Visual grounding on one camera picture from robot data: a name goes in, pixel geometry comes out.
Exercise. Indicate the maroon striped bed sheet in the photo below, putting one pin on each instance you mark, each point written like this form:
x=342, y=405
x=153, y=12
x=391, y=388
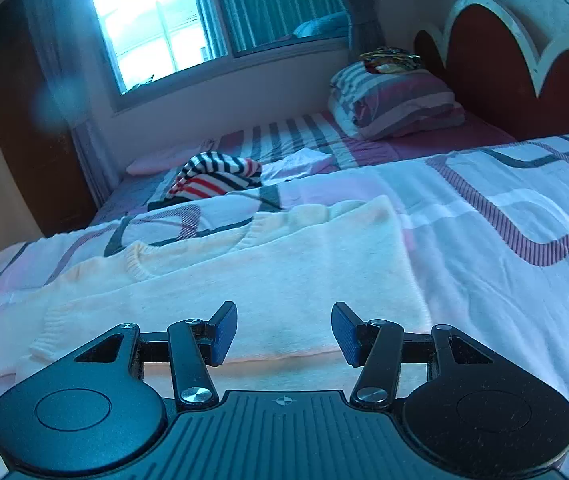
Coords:
x=414, y=147

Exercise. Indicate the pink pillow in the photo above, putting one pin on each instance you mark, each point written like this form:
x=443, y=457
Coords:
x=159, y=160

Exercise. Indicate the grey curtain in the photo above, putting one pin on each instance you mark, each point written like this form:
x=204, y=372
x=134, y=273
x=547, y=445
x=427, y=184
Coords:
x=362, y=15

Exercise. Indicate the green striped curtain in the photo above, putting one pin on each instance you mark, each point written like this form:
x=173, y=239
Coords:
x=269, y=0

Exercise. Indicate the sheer white curtain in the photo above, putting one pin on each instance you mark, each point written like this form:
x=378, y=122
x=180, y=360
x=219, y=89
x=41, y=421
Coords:
x=54, y=60

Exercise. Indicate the white pink printed blanket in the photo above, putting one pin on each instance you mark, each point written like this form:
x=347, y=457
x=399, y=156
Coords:
x=489, y=260

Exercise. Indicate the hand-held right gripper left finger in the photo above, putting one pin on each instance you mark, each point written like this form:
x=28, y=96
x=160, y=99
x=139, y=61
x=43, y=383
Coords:
x=224, y=330

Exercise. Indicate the cream knit sweater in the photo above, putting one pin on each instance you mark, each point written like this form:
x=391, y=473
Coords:
x=264, y=280

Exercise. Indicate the blue cushion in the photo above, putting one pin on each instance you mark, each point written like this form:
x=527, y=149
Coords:
x=322, y=26

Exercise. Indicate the striped pillow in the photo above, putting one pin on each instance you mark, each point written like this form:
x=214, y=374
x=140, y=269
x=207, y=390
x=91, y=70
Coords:
x=394, y=102

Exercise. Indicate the colourful patterned cloth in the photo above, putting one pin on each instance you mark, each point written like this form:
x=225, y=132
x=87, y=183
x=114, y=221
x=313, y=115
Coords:
x=389, y=59

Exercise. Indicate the dark wooden wardrobe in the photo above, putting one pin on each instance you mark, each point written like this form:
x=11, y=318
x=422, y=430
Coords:
x=24, y=125

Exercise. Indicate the red and white headboard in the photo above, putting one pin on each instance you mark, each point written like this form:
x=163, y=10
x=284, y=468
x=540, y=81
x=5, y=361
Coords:
x=494, y=60

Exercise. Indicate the window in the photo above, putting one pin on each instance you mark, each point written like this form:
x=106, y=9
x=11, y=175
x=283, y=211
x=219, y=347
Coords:
x=149, y=25

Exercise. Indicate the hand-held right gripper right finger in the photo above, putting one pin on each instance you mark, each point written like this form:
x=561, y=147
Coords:
x=345, y=332

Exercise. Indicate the black white red striped garment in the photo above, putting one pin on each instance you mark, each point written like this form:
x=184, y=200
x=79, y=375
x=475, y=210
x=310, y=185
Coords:
x=214, y=175

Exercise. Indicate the white cloth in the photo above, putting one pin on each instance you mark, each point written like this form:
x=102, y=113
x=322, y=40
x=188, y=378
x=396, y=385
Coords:
x=299, y=162

